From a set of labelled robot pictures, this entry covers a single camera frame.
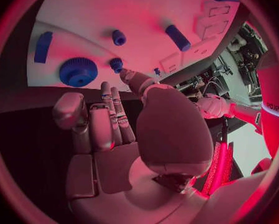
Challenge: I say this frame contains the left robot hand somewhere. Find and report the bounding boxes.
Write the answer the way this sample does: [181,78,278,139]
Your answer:
[196,94,234,119]

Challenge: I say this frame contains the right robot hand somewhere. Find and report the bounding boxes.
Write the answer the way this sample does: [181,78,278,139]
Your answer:
[52,68,215,224]

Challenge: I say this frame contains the white task board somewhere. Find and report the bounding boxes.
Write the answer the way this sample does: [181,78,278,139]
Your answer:
[26,0,244,89]

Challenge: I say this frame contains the blue long cylinder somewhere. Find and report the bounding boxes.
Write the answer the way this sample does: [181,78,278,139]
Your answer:
[165,24,192,52]

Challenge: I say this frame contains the blue small gear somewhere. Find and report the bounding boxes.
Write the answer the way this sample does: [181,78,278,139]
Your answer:
[108,57,124,74]

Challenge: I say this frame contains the blue short peg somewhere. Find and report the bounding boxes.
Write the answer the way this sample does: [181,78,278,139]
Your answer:
[111,29,128,46]

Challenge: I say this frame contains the blue large gear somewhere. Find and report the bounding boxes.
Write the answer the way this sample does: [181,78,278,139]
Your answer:
[58,57,99,88]

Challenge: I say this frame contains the blue rectangular block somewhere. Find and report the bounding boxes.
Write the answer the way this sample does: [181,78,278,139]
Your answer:
[33,31,54,64]

